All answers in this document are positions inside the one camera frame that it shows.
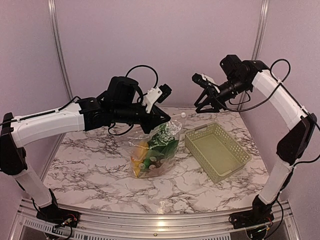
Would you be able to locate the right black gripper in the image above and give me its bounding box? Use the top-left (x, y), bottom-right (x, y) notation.
top-left (194, 75), bottom-right (250, 114)

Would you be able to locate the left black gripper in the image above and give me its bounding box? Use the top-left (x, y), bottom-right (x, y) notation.
top-left (113, 103), bottom-right (171, 134)

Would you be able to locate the green white bok choy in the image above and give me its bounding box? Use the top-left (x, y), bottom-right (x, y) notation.
top-left (143, 123), bottom-right (179, 171)

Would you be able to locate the clear zip top bag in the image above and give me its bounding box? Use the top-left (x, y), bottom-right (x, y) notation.
top-left (123, 112), bottom-right (187, 179)

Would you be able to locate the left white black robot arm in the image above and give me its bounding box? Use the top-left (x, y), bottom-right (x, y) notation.
top-left (0, 76), bottom-right (172, 224)

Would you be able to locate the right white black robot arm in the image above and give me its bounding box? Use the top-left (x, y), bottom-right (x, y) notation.
top-left (191, 54), bottom-right (319, 226)

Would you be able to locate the beige perforated plastic basket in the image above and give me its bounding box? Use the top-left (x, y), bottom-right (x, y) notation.
top-left (184, 122), bottom-right (252, 184)

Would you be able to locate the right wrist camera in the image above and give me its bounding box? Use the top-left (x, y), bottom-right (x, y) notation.
top-left (191, 73), bottom-right (219, 91)

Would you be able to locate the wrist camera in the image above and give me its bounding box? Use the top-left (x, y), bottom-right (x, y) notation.
top-left (141, 84), bottom-right (172, 114)
top-left (191, 73), bottom-right (219, 91)

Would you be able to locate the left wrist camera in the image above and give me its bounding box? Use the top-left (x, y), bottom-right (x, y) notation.
top-left (141, 84), bottom-right (172, 114)

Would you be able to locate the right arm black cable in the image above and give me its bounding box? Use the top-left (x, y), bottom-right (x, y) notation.
top-left (212, 58), bottom-right (320, 166)

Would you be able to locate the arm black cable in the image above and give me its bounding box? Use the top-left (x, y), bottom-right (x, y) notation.
top-left (107, 64), bottom-right (160, 136)
top-left (212, 58), bottom-right (320, 166)

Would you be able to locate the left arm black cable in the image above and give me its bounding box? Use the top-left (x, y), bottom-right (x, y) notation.
top-left (107, 64), bottom-right (160, 136)

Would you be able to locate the right aluminium frame post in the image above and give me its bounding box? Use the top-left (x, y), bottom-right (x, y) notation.
top-left (237, 0), bottom-right (270, 111)

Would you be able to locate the aluminium frame post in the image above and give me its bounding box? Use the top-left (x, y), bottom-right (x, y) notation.
top-left (237, 0), bottom-right (270, 111)
top-left (48, 0), bottom-right (74, 100)

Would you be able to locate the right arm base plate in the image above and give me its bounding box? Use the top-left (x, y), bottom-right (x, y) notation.
top-left (228, 210), bottom-right (275, 229)

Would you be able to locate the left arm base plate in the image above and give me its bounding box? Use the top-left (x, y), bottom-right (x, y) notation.
top-left (36, 208), bottom-right (80, 228)

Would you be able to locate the left aluminium frame post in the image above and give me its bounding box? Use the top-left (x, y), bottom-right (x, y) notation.
top-left (48, 0), bottom-right (74, 100)

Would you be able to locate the front aluminium rail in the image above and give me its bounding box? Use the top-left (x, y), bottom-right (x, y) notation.
top-left (9, 197), bottom-right (301, 240)

